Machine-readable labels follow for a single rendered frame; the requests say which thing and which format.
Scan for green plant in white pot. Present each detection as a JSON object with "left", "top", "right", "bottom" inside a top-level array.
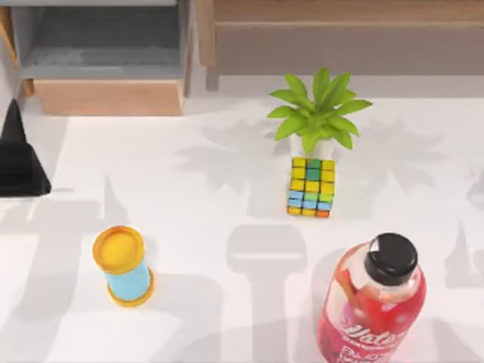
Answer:
[{"left": 266, "top": 67, "right": 374, "bottom": 160}]

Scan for wooden cupboard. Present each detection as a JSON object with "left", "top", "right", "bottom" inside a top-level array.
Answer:
[{"left": 194, "top": 0, "right": 484, "bottom": 92}]

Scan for blue and yellow can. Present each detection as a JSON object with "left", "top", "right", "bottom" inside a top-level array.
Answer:
[{"left": 92, "top": 225, "right": 156, "bottom": 308}]

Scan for colourful puzzle cube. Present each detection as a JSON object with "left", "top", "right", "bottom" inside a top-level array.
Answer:
[{"left": 286, "top": 156, "right": 337, "bottom": 219}]

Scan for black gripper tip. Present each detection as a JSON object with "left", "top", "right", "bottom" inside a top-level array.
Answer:
[{"left": 0, "top": 97, "right": 53, "bottom": 197}]

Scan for red bottle with black cap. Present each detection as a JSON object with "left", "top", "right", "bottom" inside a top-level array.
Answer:
[{"left": 317, "top": 232, "right": 428, "bottom": 363}]

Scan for pale wooden drawer front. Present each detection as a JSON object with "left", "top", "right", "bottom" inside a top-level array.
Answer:
[{"left": 33, "top": 78, "right": 185, "bottom": 116}]

